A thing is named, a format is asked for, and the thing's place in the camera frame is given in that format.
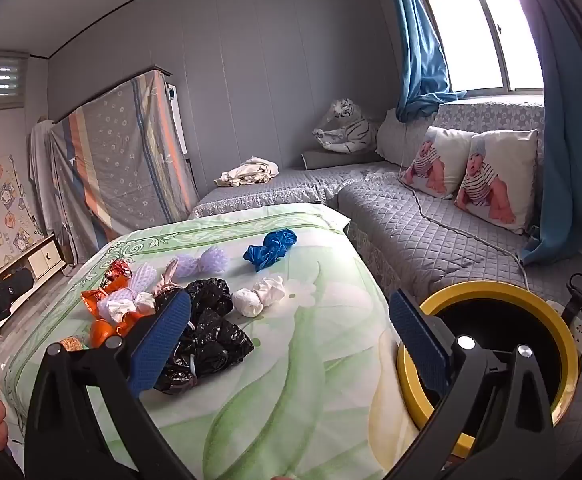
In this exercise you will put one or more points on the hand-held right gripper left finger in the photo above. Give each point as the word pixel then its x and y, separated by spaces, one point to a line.
pixel 163 340

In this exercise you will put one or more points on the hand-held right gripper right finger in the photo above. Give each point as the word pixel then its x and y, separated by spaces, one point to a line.
pixel 418 342

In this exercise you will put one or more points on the pink knotted cloth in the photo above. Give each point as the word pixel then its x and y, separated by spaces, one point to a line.
pixel 163 287

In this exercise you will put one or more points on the black plastic bag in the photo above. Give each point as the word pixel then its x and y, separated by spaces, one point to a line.
pixel 216 330

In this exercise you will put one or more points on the white tissue bundle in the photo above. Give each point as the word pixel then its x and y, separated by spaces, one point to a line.
pixel 121 305

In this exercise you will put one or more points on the orange mesh bag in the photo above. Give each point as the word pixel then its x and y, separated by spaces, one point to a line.
pixel 102 332

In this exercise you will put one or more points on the white foam net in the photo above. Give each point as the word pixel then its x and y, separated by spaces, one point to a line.
pixel 143 277

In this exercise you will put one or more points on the orange foil wrapper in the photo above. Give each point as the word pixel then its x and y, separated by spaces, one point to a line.
pixel 91 302

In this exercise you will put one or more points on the copper foil wrapper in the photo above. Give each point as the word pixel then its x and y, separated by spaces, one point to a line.
pixel 116 272

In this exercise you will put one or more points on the purple foam net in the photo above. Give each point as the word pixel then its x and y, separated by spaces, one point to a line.
pixel 206 262

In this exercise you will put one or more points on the small gold glitter item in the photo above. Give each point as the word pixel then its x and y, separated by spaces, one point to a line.
pixel 72 344

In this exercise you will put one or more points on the yellow and black trash bin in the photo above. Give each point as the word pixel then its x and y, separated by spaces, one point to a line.
pixel 496 289

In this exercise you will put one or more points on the white knotted plastic bag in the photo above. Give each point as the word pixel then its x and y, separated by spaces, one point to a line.
pixel 251 302

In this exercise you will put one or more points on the blue plastic bag bundle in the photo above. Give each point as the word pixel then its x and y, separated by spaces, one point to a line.
pixel 271 250

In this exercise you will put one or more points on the white low cabinet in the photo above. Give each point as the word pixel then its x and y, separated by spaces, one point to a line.
pixel 46 257

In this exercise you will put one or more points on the cartoon print mat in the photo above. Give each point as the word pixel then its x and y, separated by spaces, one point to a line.
pixel 1 210

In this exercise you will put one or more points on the grey quilted sofa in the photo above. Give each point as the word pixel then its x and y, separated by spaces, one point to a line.
pixel 421 240

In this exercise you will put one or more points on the green floral blanket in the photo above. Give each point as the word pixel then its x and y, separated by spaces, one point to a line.
pixel 296 385

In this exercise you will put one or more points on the white hanging garment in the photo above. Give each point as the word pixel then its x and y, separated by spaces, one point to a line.
pixel 41 160

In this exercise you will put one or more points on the baby print pillow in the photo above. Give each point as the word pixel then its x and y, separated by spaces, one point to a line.
pixel 433 160
pixel 496 180

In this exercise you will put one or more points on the striped grey bedsheet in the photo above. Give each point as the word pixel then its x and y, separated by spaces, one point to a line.
pixel 121 160

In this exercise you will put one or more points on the cream cloth pile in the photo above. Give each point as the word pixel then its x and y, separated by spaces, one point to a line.
pixel 248 172

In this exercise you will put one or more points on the light grey cushion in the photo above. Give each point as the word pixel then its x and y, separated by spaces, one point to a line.
pixel 396 140

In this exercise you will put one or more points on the dark grey bolster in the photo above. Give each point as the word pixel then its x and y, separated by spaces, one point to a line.
pixel 321 159

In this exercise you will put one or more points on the white board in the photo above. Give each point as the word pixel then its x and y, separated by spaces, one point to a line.
pixel 178 125

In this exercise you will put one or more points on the white tiger plush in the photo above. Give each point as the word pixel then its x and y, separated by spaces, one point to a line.
pixel 351 127

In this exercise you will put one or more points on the blue curtain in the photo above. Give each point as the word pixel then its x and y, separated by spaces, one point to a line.
pixel 416 60
pixel 571 135

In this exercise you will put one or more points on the window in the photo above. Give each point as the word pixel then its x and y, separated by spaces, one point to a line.
pixel 471 35

